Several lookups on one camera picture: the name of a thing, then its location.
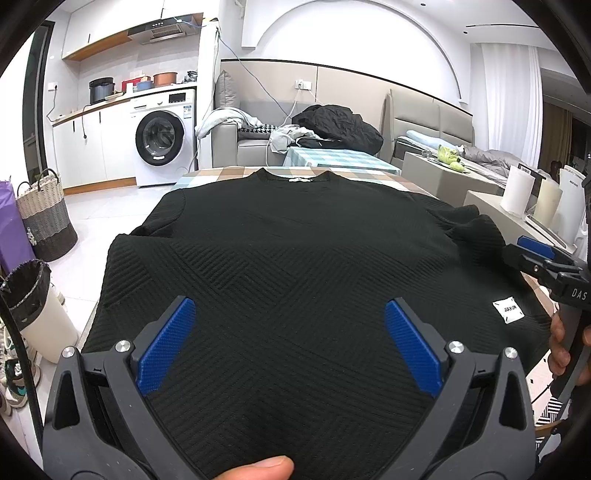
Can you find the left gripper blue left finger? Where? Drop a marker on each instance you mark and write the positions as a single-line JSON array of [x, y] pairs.
[[159, 342]]

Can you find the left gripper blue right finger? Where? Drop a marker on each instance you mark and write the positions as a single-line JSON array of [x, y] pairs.
[[420, 344]]

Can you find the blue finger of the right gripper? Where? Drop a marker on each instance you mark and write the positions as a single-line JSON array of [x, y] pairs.
[[542, 249]]

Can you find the black textured knit sweater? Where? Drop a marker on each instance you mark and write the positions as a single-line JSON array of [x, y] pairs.
[[290, 354]]

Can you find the person's right hand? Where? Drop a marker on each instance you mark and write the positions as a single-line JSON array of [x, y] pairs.
[[559, 357]]

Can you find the person's left hand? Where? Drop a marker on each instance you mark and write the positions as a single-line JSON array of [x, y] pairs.
[[276, 468]]

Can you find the white paper towel roll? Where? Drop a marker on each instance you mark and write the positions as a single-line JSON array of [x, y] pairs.
[[517, 191]]

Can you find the white bin with black liner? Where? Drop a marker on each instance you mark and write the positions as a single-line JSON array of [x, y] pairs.
[[39, 316]]

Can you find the yellow-green toy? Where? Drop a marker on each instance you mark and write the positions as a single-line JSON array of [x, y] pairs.
[[450, 158]]

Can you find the white sneaker on floor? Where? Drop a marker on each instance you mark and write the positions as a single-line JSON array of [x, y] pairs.
[[16, 393]]

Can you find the woven two-tone laundry basket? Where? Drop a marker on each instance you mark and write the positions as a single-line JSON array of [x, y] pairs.
[[45, 216]]

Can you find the purple bag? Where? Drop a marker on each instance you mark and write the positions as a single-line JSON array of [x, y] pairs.
[[14, 243]]

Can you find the plaid checkered table cloth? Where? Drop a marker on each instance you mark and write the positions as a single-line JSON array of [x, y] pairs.
[[206, 176]]

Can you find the teal checkered cloth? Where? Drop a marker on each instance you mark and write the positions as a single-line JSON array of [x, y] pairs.
[[336, 158]]

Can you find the grey sofa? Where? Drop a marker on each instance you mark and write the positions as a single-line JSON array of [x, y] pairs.
[[235, 143]]

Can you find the black quilted jacket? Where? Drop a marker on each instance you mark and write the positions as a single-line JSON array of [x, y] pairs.
[[339, 128]]

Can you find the white front-load washing machine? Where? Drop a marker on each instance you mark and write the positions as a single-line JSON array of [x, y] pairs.
[[162, 136]]

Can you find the light grey blanket on sofa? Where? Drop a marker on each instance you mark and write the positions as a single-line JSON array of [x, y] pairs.
[[225, 115]]

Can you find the black cooking pot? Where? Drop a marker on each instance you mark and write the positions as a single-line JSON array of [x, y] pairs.
[[100, 89]]

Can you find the copper brown pot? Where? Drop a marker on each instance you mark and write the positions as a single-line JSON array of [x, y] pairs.
[[164, 79]]

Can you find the range hood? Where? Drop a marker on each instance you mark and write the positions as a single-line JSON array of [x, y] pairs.
[[165, 29]]

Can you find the white wall socket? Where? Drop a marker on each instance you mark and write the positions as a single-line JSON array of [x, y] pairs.
[[303, 85]]

